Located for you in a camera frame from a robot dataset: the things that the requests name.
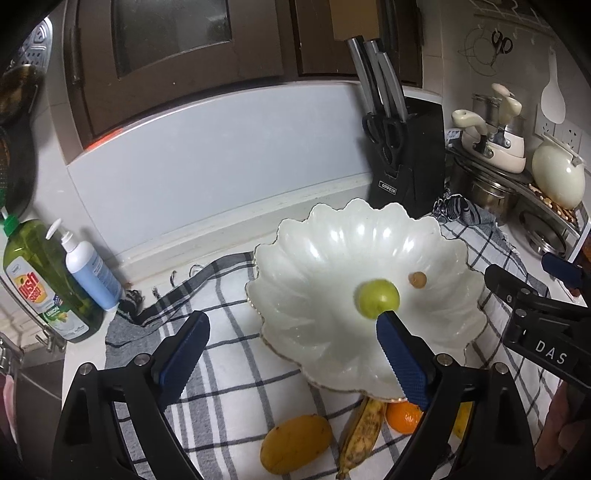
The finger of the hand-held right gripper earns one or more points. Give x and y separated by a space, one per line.
561 270
508 284

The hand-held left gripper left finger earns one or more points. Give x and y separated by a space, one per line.
184 355

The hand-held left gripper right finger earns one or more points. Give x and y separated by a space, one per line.
401 360

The green round fruit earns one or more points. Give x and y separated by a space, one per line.
376 297

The small tan round fruit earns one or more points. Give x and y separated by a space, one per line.
418 280

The yellow lemon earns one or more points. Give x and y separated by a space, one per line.
463 420

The white scalloped bowl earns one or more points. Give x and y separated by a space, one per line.
323 277

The person's right hand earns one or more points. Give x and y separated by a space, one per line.
559 429

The glass pot lid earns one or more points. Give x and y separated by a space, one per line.
542 233

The white black checkered cloth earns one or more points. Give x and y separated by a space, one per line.
231 369

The orange mandarin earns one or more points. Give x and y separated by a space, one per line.
404 417

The pile of mixed nuts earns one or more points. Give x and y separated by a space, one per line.
554 205

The spotted ripe banana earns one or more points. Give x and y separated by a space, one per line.
362 438

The large steel pot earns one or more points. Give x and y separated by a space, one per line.
485 191

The steel corner shelf rack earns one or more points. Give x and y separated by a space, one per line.
521 182

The cream round kettle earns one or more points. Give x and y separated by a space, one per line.
556 170

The white blue pump bottle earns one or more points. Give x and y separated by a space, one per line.
90 277

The yellow mango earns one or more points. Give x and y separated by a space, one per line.
295 443

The black knife block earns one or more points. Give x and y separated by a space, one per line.
415 161

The green dish soap bottle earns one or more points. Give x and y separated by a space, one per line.
37 281

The white rice paddle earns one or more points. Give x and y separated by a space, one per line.
552 99

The black hanging scissors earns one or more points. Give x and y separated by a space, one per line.
502 45

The brown cabinet door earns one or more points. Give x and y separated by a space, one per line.
406 41
258 37

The dark hanging pan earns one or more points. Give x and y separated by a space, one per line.
16 138

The perforated steel plate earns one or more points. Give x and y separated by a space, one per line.
34 46

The white wall socket panel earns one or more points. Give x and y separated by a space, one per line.
572 134

